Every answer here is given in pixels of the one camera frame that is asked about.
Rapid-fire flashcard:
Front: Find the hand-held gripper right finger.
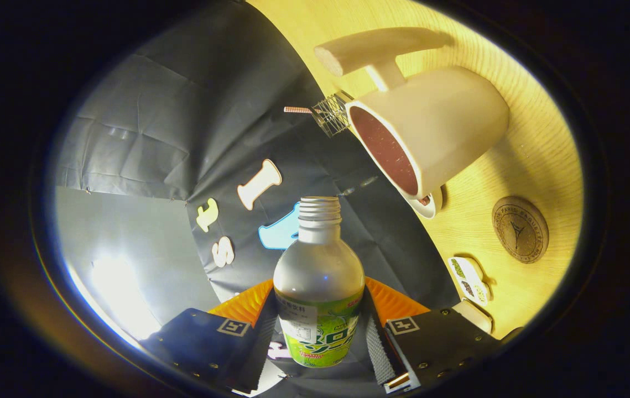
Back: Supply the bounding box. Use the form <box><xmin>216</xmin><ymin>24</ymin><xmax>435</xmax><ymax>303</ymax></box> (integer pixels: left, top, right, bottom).
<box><xmin>360</xmin><ymin>276</ymin><xmax>503</xmax><ymax>394</ymax></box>

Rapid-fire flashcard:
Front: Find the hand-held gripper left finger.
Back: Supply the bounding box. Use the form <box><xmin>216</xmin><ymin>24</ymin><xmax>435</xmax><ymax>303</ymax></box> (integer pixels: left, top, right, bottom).
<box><xmin>140</xmin><ymin>278</ymin><xmax>279</xmax><ymax>394</ymax></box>

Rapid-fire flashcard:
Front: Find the silver bottle green label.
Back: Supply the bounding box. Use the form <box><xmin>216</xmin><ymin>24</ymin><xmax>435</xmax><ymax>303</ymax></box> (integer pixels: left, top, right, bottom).
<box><xmin>273</xmin><ymin>196</ymin><xmax>366</xmax><ymax>369</ymax></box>

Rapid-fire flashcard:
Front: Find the round wooden coaster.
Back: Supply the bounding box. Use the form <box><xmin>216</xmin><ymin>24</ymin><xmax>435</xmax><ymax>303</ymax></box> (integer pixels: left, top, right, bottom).
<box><xmin>492</xmin><ymin>196</ymin><xmax>549</xmax><ymax>264</ymax></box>

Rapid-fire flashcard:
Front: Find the white cup wooden handle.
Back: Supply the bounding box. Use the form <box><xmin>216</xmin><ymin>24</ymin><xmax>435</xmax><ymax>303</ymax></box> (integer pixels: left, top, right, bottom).
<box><xmin>314</xmin><ymin>27</ymin><xmax>510</xmax><ymax>201</ymax></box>

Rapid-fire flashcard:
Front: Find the white toaster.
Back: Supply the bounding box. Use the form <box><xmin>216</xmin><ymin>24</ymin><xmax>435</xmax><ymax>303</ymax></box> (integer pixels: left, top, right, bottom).
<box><xmin>452</xmin><ymin>298</ymin><xmax>493</xmax><ymax>334</ymax></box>

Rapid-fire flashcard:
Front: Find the white divided bean dish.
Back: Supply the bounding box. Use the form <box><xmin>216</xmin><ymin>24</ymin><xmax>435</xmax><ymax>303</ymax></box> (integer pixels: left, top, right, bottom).
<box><xmin>448</xmin><ymin>256</ymin><xmax>492</xmax><ymax>306</ymax></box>

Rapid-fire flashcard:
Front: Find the white round plate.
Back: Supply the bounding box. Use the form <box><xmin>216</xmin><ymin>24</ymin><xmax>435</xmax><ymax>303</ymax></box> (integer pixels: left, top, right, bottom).
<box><xmin>403</xmin><ymin>185</ymin><xmax>444</xmax><ymax>219</ymax></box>

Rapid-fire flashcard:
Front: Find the black backdrop cloth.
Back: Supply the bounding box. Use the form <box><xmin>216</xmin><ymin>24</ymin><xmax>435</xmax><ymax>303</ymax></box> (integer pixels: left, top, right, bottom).
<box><xmin>55</xmin><ymin>0</ymin><xmax>462</xmax><ymax>396</ymax></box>

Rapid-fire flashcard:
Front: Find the wooden table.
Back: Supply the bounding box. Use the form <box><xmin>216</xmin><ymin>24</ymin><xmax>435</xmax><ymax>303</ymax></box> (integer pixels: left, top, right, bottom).
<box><xmin>246</xmin><ymin>0</ymin><xmax>585</xmax><ymax>341</ymax></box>

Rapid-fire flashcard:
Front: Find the wire basket holder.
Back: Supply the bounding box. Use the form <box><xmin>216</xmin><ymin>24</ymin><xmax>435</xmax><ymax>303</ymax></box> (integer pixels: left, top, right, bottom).
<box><xmin>312</xmin><ymin>91</ymin><xmax>353</xmax><ymax>138</ymax></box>

